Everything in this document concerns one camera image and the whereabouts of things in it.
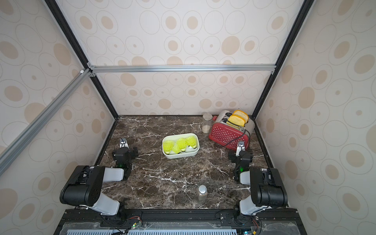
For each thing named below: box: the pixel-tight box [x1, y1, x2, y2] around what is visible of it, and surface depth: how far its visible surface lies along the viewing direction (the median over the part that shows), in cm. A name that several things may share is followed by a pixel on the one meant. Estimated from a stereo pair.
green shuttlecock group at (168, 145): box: [163, 140, 175, 155], surface depth 96 cm
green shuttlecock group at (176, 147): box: [171, 141, 182, 155], surface depth 98 cm
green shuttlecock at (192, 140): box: [185, 136, 198, 149], surface depth 99 cm
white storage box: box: [162, 133, 200, 160], surface depth 99 cm
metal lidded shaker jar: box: [197, 184, 208, 202], surface depth 75 cm
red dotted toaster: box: [208, 110, 256, 151], surface depth 94 cm
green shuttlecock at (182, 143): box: [176, 137, 188, 153], surface depth 98 cm
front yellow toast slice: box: [227, 114, 246, 127], surface depth 90 cm
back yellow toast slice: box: [232, 109, 250, 124], surface depth 92 cm
